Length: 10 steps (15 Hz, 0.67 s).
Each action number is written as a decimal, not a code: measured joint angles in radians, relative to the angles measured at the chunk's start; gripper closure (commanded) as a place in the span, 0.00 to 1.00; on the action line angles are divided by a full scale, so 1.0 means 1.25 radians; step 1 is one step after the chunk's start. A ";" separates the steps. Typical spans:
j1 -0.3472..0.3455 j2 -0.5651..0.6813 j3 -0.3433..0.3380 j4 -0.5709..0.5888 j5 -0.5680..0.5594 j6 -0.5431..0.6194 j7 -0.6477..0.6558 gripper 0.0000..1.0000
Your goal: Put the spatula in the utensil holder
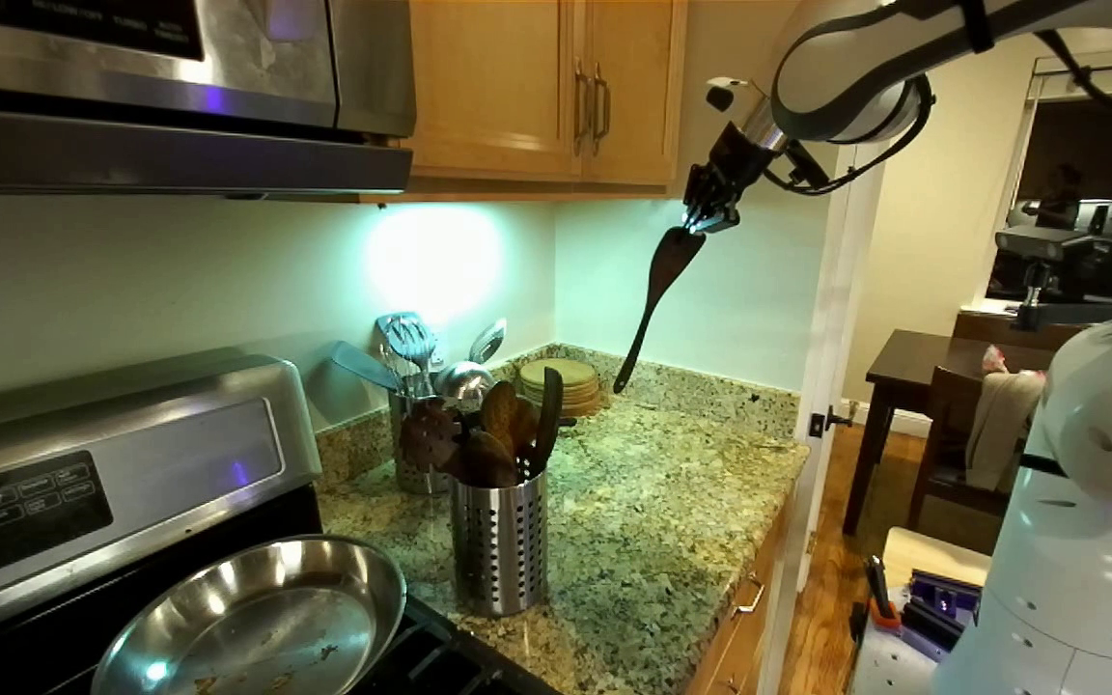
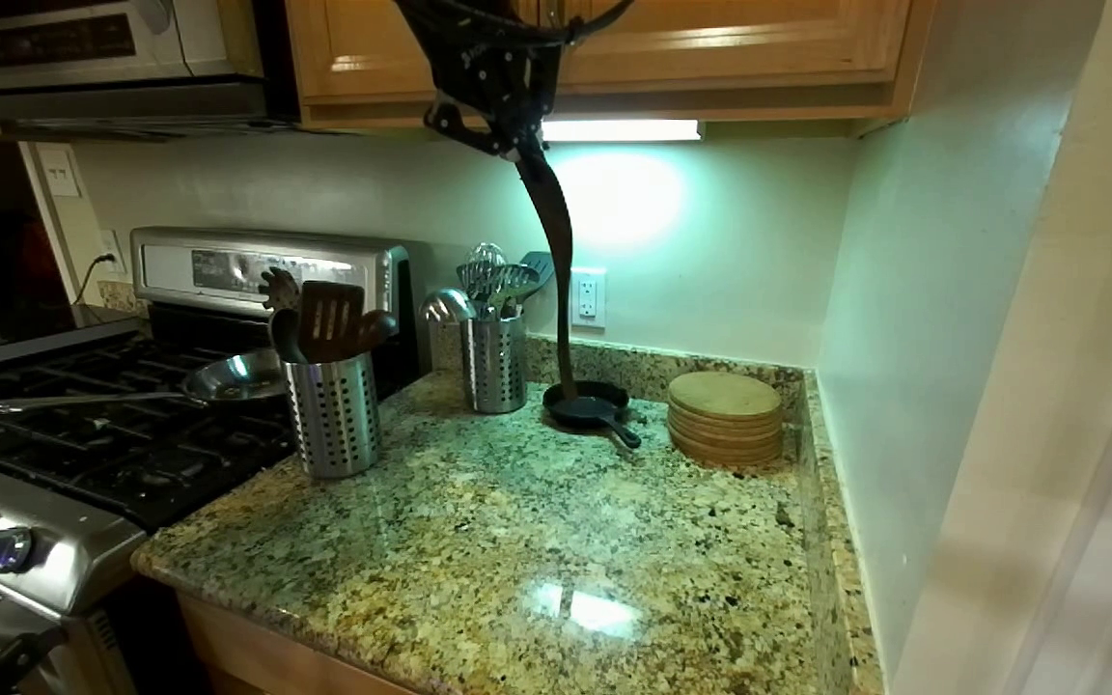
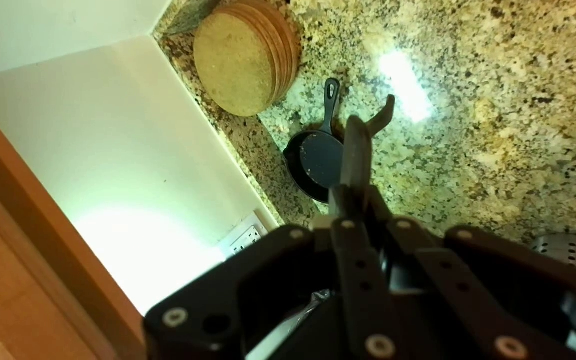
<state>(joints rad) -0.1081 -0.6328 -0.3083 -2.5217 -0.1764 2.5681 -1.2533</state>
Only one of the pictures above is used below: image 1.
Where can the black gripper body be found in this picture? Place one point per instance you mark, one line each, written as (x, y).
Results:
(732, 168)

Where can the dark wooden spatula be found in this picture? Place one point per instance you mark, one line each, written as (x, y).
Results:
(666, 276)

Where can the perforated steel utensil holder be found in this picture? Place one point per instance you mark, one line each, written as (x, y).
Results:
(500, 544)

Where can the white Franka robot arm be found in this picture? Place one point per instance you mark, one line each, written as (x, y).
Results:
(1099, 516)

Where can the blue slotted spatula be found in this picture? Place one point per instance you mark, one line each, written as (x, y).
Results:
(404, 336)

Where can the brown wooden utensil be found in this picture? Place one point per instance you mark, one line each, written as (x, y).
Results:
(429, 435)

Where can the round wooden trivet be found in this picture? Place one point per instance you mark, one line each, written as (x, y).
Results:
(578, 386)

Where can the black door latch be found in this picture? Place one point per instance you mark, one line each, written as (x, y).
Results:
(824, 421)

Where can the dark wooden table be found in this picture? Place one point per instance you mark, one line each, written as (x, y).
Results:
(906, 366)

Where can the steel spoon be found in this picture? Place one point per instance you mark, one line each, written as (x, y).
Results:
(488, 342)

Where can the dark wooden spoon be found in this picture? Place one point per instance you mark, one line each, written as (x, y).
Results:
(506, 418)

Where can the steel ladle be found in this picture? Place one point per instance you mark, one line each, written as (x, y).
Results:
(466, 385)

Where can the dark wooden chair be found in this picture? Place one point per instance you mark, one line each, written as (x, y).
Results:
(947, 424)

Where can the dark background appliance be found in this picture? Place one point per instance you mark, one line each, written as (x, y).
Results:
(1053, 255)

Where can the beige cloth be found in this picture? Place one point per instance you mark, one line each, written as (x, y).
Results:
(1004, 418)

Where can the light blue turner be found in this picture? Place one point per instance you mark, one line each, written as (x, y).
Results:
(357, 365)

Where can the wooden base cabinet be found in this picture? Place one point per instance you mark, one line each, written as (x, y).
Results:
(744, 620)

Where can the red black tool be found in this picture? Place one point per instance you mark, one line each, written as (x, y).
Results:
(883, 598)

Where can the purple lit device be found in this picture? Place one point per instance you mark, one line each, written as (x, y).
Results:
(944, 602)

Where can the white robot cart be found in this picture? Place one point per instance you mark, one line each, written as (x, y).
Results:
(928, 661)

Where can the stainless steel microwave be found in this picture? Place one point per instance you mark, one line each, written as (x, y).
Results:
(134, 90)

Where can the steel frying pan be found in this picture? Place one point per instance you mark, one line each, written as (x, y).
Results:
(251, 623)

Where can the stainless steel stove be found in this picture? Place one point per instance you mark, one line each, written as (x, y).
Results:
(95, 486)

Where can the wooden wall cabinet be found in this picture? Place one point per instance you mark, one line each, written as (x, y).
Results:
(492, 90)

